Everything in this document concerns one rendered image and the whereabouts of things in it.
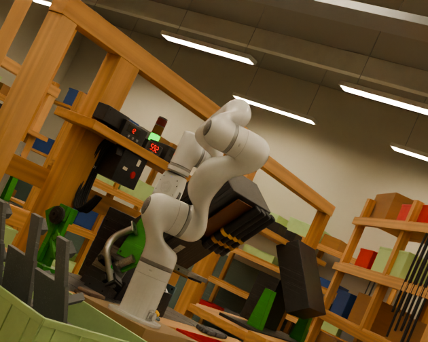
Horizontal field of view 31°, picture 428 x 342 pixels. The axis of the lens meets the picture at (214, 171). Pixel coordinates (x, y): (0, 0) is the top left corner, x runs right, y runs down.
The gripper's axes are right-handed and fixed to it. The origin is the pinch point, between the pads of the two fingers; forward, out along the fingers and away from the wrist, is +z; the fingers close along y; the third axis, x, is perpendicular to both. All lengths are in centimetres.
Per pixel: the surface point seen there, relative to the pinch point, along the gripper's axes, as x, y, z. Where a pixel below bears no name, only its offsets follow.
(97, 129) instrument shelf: 7, -54, -21
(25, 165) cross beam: -1, -74, 5
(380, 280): 362, -55, -29
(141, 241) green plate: 38, -32, 14
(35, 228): -79, 27, 18
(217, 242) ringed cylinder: 62, -12, 1
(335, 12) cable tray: 250, -125, -192
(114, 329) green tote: -48, 40, 36
